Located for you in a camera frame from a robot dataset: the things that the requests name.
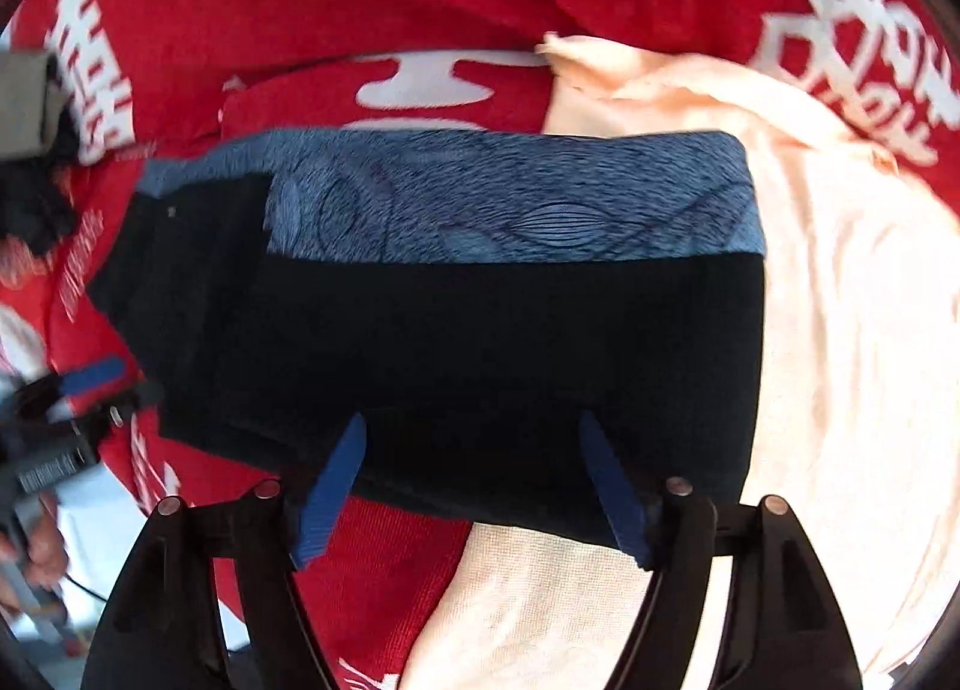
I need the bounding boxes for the cream cloth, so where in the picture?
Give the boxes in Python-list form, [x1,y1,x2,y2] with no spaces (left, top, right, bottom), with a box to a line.
[405,34,960,690]

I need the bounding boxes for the person's left hand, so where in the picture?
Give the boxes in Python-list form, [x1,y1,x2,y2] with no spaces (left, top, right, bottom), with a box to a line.
[0,491,72,608]

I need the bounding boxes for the dark cloth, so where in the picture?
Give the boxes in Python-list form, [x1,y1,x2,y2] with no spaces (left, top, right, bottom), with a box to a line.
[0,124,80,241]

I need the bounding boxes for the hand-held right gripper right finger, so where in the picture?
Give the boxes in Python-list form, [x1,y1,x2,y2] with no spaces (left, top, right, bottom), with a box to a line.
[579,411,863,690]

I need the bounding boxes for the black pants with blue trim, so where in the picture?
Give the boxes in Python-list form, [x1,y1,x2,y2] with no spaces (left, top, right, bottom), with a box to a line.
[86,127,767,547]

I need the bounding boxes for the red printed blanket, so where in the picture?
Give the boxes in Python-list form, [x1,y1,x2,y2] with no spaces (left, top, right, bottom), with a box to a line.
[0,0,960,690]

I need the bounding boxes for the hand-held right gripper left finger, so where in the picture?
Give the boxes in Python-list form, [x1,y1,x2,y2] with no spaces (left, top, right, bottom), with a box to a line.
[81,411,370,690]

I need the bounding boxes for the grey cloth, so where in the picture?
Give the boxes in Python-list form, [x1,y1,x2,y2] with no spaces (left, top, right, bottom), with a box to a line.
[0,49,70,158]

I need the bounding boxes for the black cable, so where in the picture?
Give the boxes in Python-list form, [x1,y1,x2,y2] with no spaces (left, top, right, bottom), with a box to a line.
[64,570,113,605]

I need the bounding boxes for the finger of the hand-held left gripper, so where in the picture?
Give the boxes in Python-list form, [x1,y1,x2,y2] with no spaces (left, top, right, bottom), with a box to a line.
[30,356,126,406]
[105,381,166,430]

